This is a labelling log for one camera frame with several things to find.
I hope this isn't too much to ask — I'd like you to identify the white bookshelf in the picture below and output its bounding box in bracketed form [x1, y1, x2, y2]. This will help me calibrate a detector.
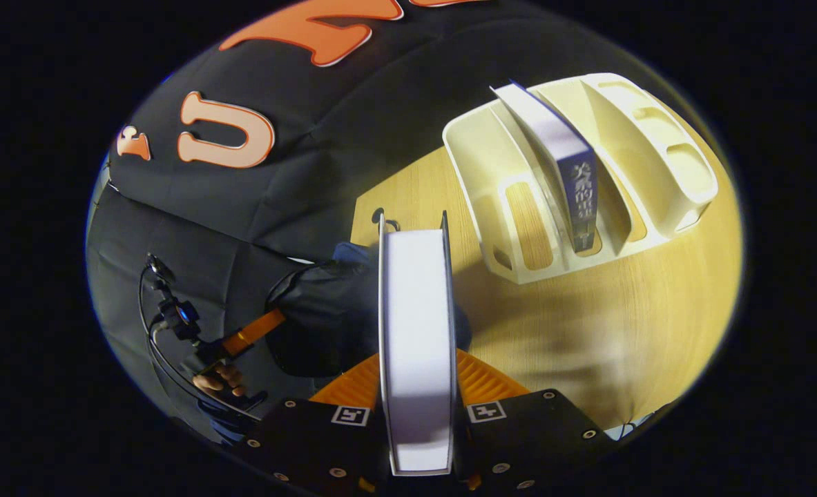
[443, 72, 720, 285]

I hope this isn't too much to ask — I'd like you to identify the dark creased cloth panel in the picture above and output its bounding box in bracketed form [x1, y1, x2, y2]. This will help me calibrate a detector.
[85, 183, 312, 442]

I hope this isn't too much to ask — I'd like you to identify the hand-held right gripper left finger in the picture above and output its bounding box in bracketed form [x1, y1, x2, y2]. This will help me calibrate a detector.
[241, 213, 390, 497]

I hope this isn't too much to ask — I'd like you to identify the white spine book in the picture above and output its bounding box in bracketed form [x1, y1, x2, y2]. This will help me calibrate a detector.
[378, 228, 459, 477]

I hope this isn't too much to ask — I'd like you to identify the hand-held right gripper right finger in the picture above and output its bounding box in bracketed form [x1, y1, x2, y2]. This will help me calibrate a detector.
[441, 211, 616, 497]

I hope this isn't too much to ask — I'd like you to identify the blue spine book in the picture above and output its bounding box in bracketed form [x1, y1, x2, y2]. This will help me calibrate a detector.
[490, 79, 599, 253]

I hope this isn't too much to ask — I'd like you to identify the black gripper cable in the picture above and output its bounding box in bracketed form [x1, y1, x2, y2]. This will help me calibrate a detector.
[137, 266, 260, 422]

